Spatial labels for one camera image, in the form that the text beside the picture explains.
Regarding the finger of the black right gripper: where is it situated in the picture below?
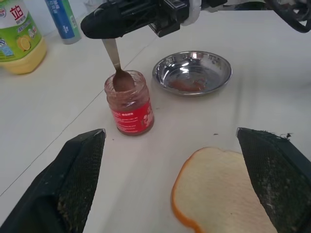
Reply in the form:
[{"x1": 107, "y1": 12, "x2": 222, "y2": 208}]
[
  {"x1": 80, "y1": 6, "x2": 152, "y2": 40},
  {"x1": 97, "y1": 0, "x2": 164, "y2": 24}
]

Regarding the blue and white bottle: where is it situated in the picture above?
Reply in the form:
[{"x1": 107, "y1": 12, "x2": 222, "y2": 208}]
[{"x1": 44, "y1": 0, "x2": 82, "y2": 45}]

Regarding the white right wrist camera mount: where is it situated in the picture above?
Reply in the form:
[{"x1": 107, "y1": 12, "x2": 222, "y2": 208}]
[{"x1": 181, "y1": 0, "x2": 203, "y2": 26}]

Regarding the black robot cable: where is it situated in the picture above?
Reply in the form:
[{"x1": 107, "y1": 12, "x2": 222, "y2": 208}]
[{"x1": 264, "y1": 0, "x2": 311, "y2": 34}]

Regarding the metal spoon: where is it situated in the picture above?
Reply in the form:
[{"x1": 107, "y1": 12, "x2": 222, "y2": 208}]
[{"x1": 101, "y1": 38, "x2": 135, "y2": 93}]

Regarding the yellow detergent bottle green label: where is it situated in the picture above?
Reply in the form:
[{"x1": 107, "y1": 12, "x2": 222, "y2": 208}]
[{"x1": 0, "y1": 0, "x2": 48, "y2": 75}]

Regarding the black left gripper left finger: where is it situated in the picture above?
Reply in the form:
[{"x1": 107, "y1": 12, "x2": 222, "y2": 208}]
[{"x1": 0, "y1": 128, "x2": 107, "y2": 233}]

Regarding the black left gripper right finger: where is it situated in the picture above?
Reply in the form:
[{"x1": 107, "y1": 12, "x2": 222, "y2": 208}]
[{"x1": 236, "y1": 127, "x2": 311, "y2": 233}]

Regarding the white bread slice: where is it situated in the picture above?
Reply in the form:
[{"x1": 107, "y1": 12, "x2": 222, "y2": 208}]
[{"x1": 171, "y1": 147, "x2": 278, "y2": 233}]

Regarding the glass jam jar red label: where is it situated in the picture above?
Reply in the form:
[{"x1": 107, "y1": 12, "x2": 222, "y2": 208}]
[{"x1": 104, "y1": 70, "x2": 155, "y2": 136}]

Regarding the round stainless steel dish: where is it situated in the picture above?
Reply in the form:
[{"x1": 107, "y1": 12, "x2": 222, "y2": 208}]
[{"x1": 152, "y1": 50, "x2": 233, "y2": 98}]

